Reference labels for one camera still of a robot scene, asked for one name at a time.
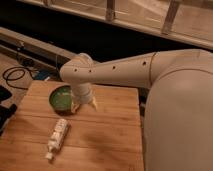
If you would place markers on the black device at left edge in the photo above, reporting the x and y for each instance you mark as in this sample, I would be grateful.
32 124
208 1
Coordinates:
5 112

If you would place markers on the green ceramic bowl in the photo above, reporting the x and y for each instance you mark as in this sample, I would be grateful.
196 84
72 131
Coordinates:
60 100

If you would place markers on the grey metal rail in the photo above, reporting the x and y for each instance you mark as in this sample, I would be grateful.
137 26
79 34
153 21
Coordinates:
44 50

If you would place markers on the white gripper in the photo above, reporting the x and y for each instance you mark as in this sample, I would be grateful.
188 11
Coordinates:
82 94

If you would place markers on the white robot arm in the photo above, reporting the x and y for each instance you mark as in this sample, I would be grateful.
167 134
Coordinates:
178 122

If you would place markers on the blue object on floor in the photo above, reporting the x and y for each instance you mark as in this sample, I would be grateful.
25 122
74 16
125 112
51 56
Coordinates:
41 75

